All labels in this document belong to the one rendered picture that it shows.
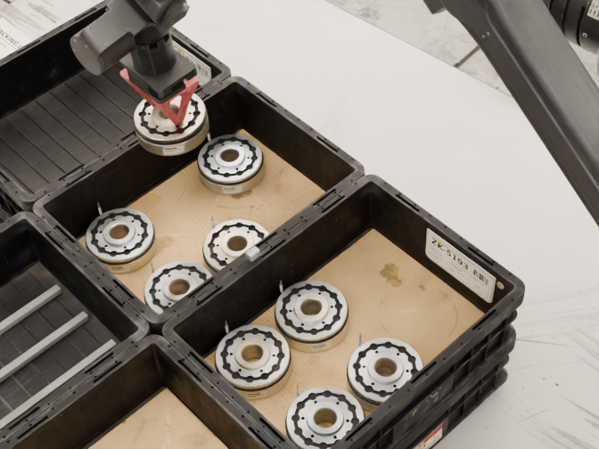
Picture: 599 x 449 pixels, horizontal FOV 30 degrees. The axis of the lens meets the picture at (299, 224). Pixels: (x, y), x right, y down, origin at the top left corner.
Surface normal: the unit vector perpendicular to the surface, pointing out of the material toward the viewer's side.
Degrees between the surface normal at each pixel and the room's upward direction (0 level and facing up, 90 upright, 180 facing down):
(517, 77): 88
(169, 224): 0
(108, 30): 31
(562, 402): 0
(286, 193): 0
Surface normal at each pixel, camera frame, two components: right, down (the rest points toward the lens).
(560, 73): 0.40, -0.18
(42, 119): -0.04, -0.64
